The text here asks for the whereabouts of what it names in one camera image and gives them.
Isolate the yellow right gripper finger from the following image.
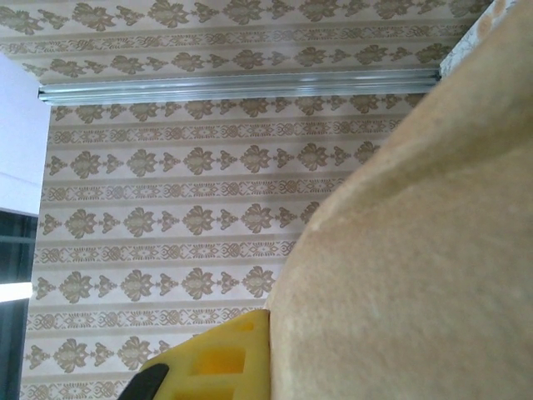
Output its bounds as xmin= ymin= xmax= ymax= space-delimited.
xmin=120 ymin=310 xmax=272 ymax=400

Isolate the brown cardboard box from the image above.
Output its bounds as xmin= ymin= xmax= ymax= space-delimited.
xmin=266 ymin=0 xmax=533 ymax=400

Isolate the dark glass window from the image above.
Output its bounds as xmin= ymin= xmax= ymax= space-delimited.
xmin=0 ymin=209 xmax=42 ymax=400

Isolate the white flat panel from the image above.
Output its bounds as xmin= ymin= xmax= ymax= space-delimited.
xmin=0 ymin=52 xmax=52 ymax=218

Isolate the aluminium frame corner post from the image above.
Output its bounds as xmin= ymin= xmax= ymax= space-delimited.
xmin=38 ymin=68 xmax=443 ymax=104

